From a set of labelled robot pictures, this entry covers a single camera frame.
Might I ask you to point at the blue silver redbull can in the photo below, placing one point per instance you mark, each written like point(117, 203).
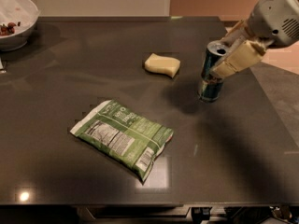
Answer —
point(210, 86)

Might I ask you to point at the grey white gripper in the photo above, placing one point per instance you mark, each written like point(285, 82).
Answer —
point(275, 19)

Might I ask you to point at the green snack bag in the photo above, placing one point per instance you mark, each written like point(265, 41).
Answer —
point(124, 136)

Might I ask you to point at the white bowl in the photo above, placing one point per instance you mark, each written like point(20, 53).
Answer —
point(24, 14)

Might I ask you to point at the red food in bowl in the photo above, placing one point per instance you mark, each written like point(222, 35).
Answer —
point(8, 29)

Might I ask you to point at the yellow sponge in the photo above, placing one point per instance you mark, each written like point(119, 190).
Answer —
point(162, 65)

